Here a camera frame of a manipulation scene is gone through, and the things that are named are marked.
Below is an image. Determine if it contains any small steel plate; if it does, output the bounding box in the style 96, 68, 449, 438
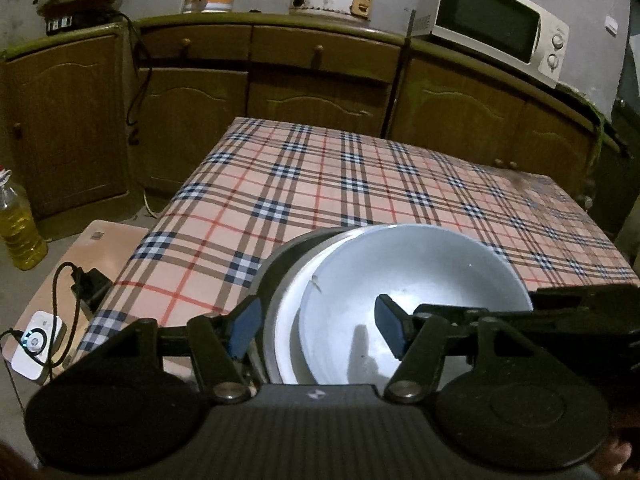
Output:
246, 224, 362, 386

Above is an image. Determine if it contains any black power adapter with cable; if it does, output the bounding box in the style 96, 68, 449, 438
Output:
0, 260, 114, 371

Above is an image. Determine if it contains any plaid tablecloth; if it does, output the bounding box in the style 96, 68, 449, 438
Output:
79, 117, 637, 354

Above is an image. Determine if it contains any brown wooden sideboard cabinet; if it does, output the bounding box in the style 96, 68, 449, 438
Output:
1, 13, 591, 236

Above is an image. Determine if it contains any cardboard box on floor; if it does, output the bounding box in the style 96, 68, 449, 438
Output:
14, 218, 151, 380

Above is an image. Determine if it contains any white microwave oven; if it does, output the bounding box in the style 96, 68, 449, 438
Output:
411, 0, 570, 88

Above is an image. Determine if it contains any dark door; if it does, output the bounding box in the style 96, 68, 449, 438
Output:
584, 34, 640, 241

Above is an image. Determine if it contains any person's right hand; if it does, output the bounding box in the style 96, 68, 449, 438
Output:
590, 438, 639, 480

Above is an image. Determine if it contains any blue-white ceramic bowl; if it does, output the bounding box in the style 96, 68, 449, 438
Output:
298, 224, 533, 389

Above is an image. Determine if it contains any green cloth on cabinet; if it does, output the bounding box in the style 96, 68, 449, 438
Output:
555, 82, 620, 200

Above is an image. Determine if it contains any shallow white bowl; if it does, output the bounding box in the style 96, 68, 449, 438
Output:
262, 226, 372, 385

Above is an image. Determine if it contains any cooking oil bottle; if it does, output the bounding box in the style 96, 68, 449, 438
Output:
1, 168, 48, 271

